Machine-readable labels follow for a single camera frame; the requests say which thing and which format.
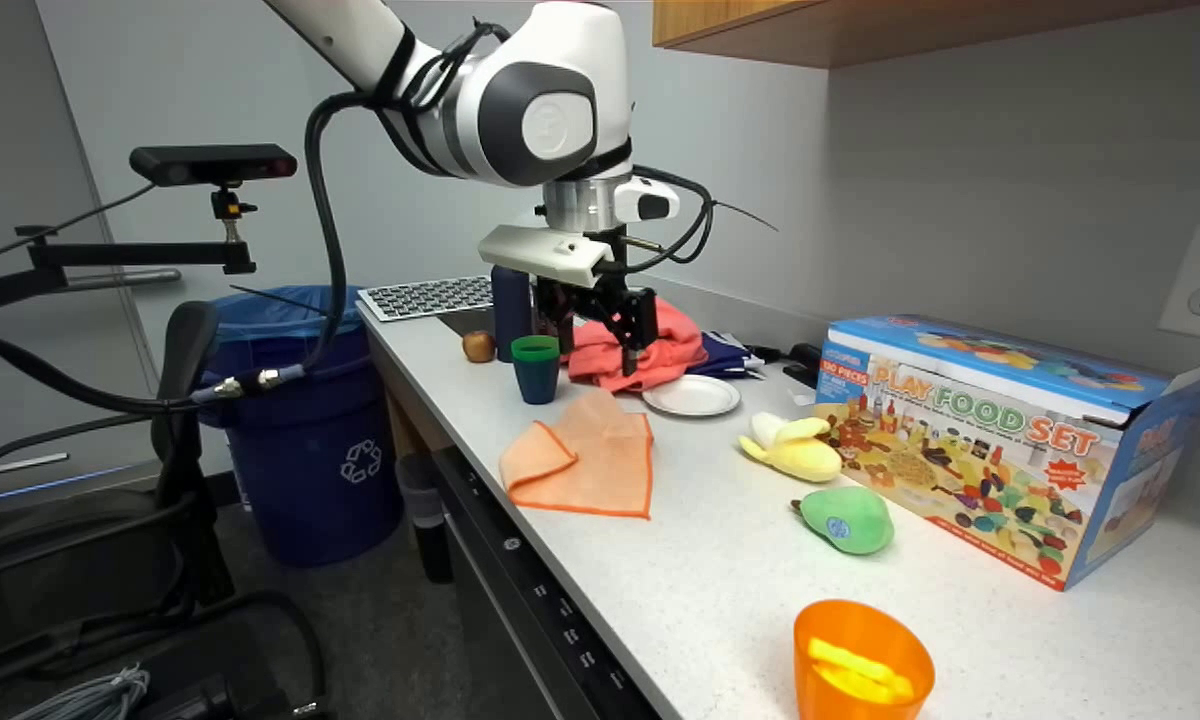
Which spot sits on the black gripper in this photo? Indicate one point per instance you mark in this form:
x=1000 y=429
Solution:
x=603 y=295

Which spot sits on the orange cloth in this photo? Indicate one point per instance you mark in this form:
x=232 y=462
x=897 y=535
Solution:
x=595 y=462

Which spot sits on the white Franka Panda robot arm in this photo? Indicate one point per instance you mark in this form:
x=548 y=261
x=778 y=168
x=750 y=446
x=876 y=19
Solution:
x=534 y=107

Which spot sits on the coral red cloth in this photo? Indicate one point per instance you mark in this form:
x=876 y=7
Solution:
x=673 y=350

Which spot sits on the white plate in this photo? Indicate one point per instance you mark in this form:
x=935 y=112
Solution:
x=692 y=396

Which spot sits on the dark blue packet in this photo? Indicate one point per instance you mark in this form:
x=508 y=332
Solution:
x=728 y=354

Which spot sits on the blue cup with green rim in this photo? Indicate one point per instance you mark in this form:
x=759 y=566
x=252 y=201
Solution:
x=536 y=381

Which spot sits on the brown toy ball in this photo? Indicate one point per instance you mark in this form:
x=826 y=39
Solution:
x=478 y=345

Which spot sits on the black stapler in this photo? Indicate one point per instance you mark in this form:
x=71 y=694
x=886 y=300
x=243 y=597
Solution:
x=806 y=361

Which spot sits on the yellow plush banana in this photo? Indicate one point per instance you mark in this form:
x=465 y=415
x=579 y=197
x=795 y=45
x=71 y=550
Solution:
x=800 y=458

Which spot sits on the white keyboard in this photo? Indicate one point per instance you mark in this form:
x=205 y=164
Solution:
x=423 y=296

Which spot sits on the green plush toy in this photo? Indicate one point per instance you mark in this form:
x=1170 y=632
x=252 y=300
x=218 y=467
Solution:
x=846 y=522

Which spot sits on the blue recycling bin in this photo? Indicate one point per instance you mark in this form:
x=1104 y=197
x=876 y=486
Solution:
x=305 y=454

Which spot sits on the orange translucent plastic cup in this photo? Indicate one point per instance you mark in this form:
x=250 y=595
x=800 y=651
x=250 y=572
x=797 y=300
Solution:
x=866 y=622

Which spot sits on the toy food set box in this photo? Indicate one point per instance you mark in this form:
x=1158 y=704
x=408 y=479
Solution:
x=1000 y=454

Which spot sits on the yellow toy piece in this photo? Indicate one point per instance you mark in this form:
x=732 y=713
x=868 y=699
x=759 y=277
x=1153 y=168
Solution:
x=863 y=672

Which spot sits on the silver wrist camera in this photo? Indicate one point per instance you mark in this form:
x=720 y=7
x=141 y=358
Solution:
x=543 y=253

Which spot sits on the wooden wall cabinet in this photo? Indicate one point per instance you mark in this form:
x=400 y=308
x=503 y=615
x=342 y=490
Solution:
x=813 y=26

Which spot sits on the black camera stand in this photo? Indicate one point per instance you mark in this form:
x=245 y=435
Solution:
x=187 y=345

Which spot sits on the black stereo camera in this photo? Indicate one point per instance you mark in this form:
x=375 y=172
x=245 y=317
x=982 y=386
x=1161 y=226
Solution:
x=212 y=161

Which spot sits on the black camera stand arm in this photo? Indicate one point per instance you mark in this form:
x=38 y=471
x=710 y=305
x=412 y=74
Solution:
x=134 y=249

